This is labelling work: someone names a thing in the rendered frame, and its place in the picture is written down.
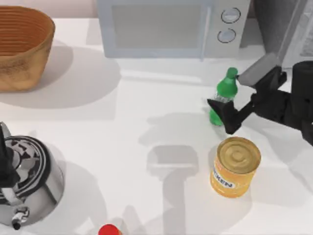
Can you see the green bottle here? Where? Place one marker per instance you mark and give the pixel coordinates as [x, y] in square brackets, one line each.
[226, 85]

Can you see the yellow can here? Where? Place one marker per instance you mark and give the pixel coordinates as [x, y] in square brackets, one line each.
[234, 169]

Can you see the microwave oven door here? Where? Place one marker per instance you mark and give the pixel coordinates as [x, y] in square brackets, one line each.
[156, 27]

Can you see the woven brown basket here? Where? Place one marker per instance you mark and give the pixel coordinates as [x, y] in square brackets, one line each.
[22, 63]

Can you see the red capped bottle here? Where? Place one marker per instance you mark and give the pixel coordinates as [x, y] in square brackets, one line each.
[108, 230]

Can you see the pale microwave oven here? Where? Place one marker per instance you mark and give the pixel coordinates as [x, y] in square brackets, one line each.
[240, 14]

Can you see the round microwave knob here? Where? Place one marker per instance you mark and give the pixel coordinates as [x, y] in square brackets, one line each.
[230, 15]
[226, 36]

